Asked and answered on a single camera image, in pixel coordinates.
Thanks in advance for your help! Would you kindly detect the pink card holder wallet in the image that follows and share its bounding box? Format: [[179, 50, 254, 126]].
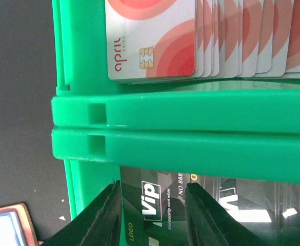
[[0, 203, 38, 246]]

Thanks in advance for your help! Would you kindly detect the black cards stack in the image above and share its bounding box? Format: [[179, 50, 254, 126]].
[[190, 174, 300, 245]]

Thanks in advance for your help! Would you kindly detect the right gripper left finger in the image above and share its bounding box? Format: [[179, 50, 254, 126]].
[[43, 180, 122, 246]]

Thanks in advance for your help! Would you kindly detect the red white cards stack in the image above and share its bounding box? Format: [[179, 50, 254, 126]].
[[105, 1, 300, 83]]

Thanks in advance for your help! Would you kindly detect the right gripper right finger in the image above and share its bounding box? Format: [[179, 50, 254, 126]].
[[185, 183, 266, 245]]

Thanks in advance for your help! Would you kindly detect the green storage bin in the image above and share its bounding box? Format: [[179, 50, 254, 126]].
[[51, 1, 300, 217]]

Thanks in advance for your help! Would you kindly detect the black vip credit card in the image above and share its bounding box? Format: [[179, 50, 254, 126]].
[[121, 167, 190, 245]]

